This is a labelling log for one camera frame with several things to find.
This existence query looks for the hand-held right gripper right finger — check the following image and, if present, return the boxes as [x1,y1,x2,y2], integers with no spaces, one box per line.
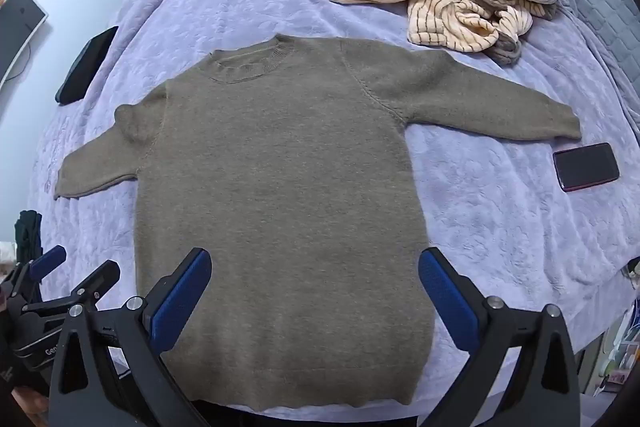
[419,247,581,427]

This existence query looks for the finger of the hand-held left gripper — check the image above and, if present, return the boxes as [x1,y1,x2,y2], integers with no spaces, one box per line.
[10,245,67,303]
[25,260,121,315]

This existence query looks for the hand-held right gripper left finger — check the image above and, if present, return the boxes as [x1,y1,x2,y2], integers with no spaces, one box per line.
[48,247,213,427]

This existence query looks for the brown knit sweater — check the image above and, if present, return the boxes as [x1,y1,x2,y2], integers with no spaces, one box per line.
[54,34,583,410]

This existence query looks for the dark green clothing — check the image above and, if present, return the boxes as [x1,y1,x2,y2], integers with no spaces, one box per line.
[14,209,43,265]

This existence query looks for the lavender embossed blanket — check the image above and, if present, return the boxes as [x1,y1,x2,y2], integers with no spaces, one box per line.
[27,0,640,408]

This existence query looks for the bedside clutter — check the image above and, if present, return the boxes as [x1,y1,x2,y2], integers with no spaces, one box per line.
[582,257,640,400]

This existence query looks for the black smartphone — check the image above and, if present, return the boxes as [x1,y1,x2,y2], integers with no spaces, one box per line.
[552,143,621,192]

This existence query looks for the computer monitor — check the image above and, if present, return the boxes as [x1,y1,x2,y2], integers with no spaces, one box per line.
[0,0,50,82]

